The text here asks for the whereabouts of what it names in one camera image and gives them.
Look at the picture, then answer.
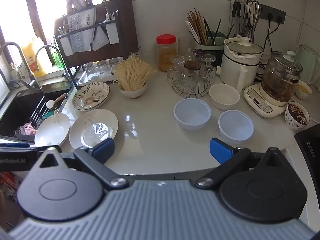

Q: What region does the small patterned bowl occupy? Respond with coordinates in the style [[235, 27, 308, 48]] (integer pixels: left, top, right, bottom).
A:
[[285, 102, 311, 131]]

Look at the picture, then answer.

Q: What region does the clear drinking glass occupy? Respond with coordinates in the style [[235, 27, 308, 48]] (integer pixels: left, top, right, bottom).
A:
[[108, 57, 120, 75], [84, 62, 99, 82], [96, 59, 110, 78]]

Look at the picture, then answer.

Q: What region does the small yellow bowl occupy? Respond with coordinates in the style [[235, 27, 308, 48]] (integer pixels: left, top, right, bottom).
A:
[[295, 80, 313, 100]]

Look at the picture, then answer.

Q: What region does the pink scrubber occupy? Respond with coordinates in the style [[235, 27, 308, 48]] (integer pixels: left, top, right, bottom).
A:
[[23, 122, 38, 136]]

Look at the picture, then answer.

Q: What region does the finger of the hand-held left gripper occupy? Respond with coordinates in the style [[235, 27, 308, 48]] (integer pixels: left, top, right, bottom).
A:
[[0, 142, 31, 149]]

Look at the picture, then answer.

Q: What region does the wooden utensil handle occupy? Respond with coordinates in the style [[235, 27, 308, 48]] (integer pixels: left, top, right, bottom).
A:
[[54, 93, 68, 104]]

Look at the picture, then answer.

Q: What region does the patterned steel cleaver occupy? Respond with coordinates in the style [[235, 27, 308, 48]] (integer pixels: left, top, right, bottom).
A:
[[67, 9, 97, 53]]

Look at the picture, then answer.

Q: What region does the cream kettle heating base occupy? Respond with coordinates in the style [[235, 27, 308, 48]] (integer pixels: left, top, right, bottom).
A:
[[244, 84, 295, 118]]

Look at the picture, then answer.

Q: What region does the black knife rack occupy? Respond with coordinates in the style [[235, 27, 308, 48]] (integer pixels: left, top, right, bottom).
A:
[[53, 1, 120, 88]]

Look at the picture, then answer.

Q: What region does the black induction cooktop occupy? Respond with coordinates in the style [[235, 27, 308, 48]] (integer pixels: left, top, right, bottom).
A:
[[294, 123, 320, 180]]

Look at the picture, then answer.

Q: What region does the white leaf-print plate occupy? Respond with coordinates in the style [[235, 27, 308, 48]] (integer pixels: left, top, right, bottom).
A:
[[69, 109, 119, 150], [34, 113, 71, 147]]

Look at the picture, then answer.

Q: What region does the pale green kettle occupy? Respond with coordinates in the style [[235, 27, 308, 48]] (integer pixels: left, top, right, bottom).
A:
[[297, 44, 320, 86]]

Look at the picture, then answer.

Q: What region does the green bottle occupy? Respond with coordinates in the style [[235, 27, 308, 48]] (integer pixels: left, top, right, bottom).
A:
[[50, 45, 66, 71]]

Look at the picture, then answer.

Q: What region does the bundle of wooden chopsticks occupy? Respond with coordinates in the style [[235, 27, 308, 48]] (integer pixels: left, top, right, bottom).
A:
[[185, 9, 210, 46]]

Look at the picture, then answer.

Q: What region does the black power strip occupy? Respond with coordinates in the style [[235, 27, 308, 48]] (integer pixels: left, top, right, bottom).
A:
[[257, 3, 287, 25]]

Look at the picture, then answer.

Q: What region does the wall hook rack with utensils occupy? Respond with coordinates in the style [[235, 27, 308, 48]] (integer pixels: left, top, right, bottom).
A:
[[231, 0, 262, 44]]

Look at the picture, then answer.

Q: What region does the floral patterned plate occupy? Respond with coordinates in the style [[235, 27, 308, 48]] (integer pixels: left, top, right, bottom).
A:
[[72, 82, 110, 111]]

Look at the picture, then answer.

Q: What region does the brown-rimmed ceramic bowl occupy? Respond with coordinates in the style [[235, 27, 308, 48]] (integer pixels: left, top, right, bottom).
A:
[[118, 81, 148, 99]]

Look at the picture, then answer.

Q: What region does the white electric cooker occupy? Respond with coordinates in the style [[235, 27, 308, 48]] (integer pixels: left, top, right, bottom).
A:
[[216, 37, 264, 91]]

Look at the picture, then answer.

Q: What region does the ribbed clear glass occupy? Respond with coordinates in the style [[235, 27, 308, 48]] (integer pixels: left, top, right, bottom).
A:
[[138, 43, 157, 64]]

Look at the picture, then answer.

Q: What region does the green chopstick holder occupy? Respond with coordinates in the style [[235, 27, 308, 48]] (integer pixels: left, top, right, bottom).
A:
[[192, 31, 226, 62]]

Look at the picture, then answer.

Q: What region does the translucent plastic bowl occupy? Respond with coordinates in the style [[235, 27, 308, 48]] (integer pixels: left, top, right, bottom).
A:
[[173, 98, 212, 131], [218, 110, 255, 145]]

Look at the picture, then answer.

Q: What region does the white ceramic bowl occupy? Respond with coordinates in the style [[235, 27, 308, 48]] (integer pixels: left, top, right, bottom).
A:
[[209, 83, 241, 110]]

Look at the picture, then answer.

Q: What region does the orange bottle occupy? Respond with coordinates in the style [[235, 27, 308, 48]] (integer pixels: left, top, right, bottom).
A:
[[21, 37, 47, 77]]

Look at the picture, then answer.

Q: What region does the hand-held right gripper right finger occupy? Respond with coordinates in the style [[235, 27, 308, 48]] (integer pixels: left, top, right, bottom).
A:
[[195, 137, 287, 190]]

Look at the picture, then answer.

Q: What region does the tray of drinking glasses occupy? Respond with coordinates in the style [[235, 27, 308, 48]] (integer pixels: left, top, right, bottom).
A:
[[78, 71, 118, 87]]

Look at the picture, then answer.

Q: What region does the black kitchen sink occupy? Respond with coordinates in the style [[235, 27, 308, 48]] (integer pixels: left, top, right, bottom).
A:
[[0, 84, 73, 141]]

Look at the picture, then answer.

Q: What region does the steel kitchen faucet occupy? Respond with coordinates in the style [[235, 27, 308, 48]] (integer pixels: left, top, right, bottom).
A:
[[0, 42, 43, 92], [34, 44, 73, 81]]

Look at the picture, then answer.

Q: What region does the black sink drain rack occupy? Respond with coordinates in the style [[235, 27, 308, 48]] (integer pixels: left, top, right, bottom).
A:
[[28, 94, 68, 132]]

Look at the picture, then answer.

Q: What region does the red-lidded plastic jar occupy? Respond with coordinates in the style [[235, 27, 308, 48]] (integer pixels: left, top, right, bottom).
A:
[[156, 34, 178, 72]]

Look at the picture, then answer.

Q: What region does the glass kettle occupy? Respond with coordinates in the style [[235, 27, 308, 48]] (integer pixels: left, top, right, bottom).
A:
[[260, 51, 304, 103]]

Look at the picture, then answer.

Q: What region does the dark wooden cutting board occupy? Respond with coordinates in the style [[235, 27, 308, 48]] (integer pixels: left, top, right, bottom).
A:
[[75, 0, 139, 68]]

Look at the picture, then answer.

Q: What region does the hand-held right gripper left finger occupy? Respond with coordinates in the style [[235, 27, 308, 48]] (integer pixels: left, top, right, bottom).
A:
[[39, 137, 129, 190]]

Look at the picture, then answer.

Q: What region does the set of clear stemmed glasses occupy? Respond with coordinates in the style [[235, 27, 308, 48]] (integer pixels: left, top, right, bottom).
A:
[[166, 52, 217, 93]]

